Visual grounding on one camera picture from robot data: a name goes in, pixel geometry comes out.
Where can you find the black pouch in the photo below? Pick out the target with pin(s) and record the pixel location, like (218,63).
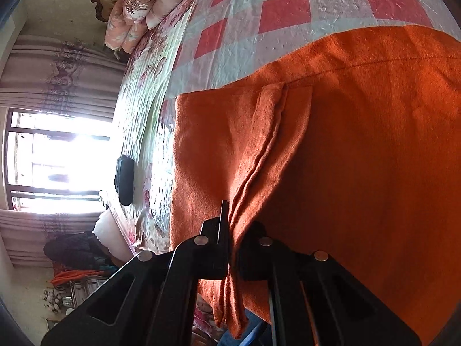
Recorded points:
(123,180)

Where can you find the floral purple curtain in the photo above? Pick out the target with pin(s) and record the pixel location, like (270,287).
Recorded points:
(36,234)
(54,79)

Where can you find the dark clothes pile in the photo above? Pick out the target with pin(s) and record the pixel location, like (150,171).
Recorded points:
(75,252)

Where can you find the orange cloth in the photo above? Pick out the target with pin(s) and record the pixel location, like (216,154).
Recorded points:
(72,275)

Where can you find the floral bed sheet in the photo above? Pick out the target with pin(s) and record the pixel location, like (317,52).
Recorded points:
(144,115)

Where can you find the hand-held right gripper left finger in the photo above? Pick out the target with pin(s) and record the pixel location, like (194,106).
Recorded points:
(216,239)

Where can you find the white pillow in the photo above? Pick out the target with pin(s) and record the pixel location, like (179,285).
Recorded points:
(108,234)

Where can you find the pale carved dresser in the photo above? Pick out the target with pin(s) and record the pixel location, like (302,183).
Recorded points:
(83,290)

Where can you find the person's legs in jeans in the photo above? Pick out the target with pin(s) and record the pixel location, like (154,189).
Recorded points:
(252,331)

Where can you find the pink white checked cloth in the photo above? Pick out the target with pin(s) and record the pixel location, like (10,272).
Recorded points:
(284,10)

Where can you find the bright window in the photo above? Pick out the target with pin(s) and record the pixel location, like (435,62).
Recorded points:
(54,158)

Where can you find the orange pants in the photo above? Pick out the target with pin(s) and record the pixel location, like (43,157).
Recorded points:
(360,151)

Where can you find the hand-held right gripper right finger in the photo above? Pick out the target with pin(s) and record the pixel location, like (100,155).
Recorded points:
(259,259)

